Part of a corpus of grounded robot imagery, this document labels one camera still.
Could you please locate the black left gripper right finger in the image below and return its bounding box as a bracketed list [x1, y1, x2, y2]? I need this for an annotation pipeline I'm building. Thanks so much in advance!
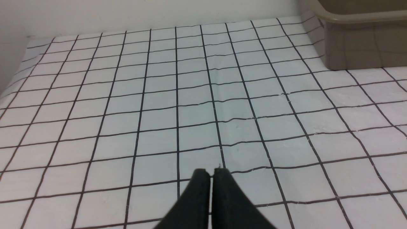
[212, 168, 276, 229]

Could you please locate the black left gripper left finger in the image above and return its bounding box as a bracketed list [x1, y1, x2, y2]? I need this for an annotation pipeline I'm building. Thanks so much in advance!
[155, 169, 210, 229]

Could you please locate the white black grid tablecloth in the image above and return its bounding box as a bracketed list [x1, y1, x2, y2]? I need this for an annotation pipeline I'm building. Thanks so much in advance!
[0, 17, 407, 229]

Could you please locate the olive green plastic bin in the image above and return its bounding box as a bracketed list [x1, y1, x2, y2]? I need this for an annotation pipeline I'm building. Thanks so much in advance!
[298, 0, 407, 71]

